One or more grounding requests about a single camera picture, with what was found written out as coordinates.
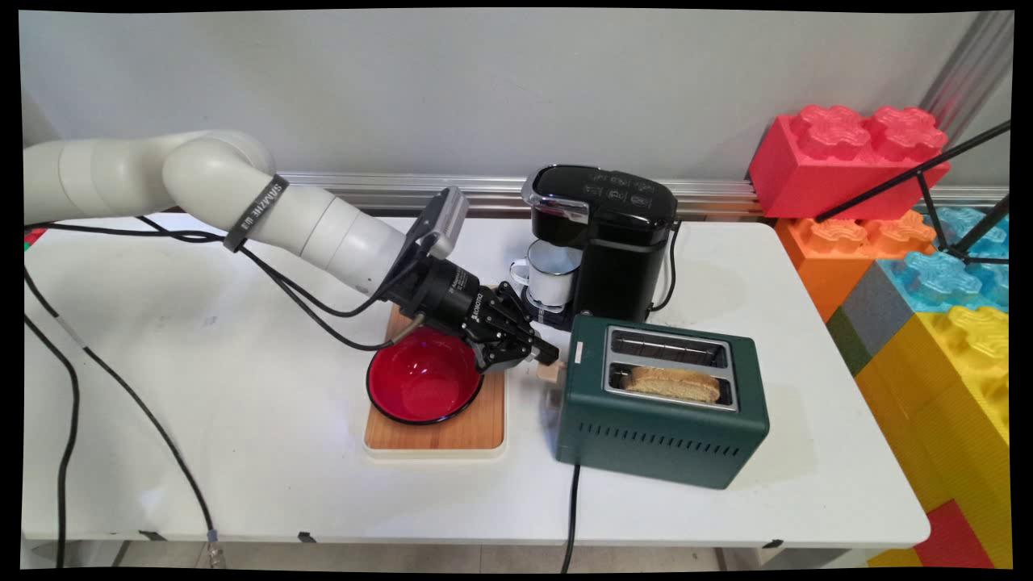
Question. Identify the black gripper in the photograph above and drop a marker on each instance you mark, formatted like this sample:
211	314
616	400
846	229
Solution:
448	294

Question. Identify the beige toaster lever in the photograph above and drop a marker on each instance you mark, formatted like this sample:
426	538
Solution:
550	374

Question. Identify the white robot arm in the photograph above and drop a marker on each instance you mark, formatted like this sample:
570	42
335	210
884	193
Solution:
202	173

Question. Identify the white enamel mug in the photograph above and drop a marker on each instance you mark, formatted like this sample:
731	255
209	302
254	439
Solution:
557	278

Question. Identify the red bowl with black rim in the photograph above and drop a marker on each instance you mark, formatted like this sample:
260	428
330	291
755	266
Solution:
424	379

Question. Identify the wooden cutting board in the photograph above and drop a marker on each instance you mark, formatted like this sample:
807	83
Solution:
476	428

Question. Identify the black coffee machine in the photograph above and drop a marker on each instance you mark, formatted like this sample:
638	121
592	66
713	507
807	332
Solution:
621	258

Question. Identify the toast bread slice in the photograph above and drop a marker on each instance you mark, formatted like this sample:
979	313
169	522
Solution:
674	383

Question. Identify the green two-slot toaster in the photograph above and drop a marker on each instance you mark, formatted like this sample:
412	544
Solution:
662	436

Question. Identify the orange giant building block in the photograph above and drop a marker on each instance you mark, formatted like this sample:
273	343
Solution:
815	258

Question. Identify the grey green giant building block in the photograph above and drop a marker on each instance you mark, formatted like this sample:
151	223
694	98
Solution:
863	323

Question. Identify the light blue giant building block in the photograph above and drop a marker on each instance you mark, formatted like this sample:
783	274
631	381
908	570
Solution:
980	230
940	282

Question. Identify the yellow giant building block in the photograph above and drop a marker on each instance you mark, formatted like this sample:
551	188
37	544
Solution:
944	403

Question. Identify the black tripod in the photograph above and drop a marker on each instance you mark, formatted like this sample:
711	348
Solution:
928	173

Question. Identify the small red giant building block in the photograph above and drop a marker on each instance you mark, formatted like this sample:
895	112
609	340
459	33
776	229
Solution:
956	541

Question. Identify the aluminium vertical profile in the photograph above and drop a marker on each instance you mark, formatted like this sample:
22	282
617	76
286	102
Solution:
968	73

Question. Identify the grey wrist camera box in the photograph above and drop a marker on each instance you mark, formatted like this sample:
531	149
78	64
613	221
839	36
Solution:
442	218

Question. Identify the aluminium wall rail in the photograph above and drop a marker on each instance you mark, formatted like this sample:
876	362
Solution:
484	194

